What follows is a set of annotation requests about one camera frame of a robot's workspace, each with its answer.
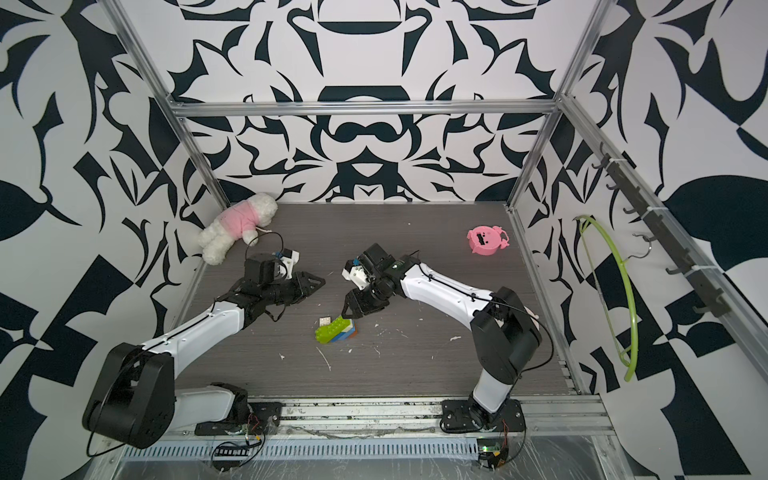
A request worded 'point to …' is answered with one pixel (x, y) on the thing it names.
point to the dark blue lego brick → (343, 335)
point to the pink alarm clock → (485, 240)
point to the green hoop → (630, 368)
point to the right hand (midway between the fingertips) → (348, 309)
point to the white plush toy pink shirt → (239, 221)
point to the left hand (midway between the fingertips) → (321, 278)
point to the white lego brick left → (324, 321)
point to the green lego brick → (325, 334)
